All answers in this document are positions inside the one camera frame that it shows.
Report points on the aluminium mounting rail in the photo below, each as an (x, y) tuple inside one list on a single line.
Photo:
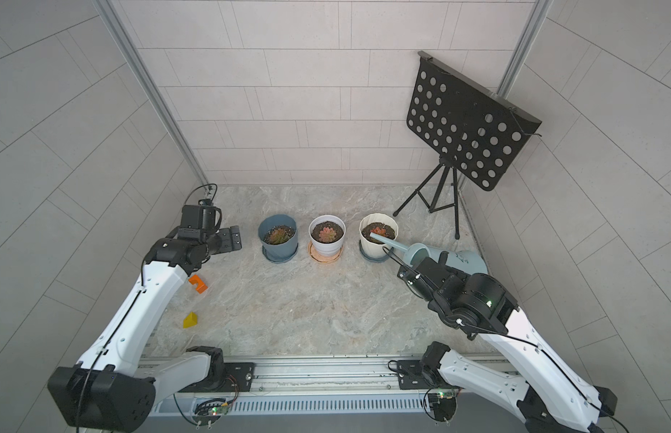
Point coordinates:
[(344, 374)]

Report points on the cream right plant pot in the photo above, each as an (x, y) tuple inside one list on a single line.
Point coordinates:
[(372, 229)]

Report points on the black perforated music stand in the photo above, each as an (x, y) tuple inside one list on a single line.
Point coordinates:
[(474, 132)]

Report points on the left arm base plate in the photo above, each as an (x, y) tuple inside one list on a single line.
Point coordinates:
[(235, 377)]

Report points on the white middle plant pot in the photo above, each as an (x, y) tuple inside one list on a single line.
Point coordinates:
[(327, 233)]

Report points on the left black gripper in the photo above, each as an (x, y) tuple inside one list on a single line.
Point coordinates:
[(228, 242)]

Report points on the blue-grey plant pot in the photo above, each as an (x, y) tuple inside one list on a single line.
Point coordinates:
[(279, 238)]

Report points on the light green watering can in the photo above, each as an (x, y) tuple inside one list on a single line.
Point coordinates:
[(465, 261)]

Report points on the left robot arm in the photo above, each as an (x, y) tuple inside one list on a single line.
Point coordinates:
[(104, 389)]

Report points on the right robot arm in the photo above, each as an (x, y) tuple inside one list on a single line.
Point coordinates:
[(544, 392)]

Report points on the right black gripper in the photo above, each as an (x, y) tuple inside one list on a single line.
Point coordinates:
[(461, 278)]

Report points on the right circuit board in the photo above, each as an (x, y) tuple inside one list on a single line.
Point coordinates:
[(440, 407)]

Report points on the orange block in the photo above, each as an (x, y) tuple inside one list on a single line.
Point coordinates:
[(198, 284)]

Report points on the circuit board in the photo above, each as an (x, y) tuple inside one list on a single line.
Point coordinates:
[(440, 407), (207, 414)]

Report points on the yellow block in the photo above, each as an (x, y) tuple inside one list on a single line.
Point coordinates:
[(190, 320)]

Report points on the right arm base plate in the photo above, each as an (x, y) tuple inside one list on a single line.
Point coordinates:
[(410, 376)]

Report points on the terracotta saucer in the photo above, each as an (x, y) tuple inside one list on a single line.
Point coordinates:
[(321, 258)]

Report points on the left circuit board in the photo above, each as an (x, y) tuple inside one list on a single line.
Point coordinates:
[(207, 414)]

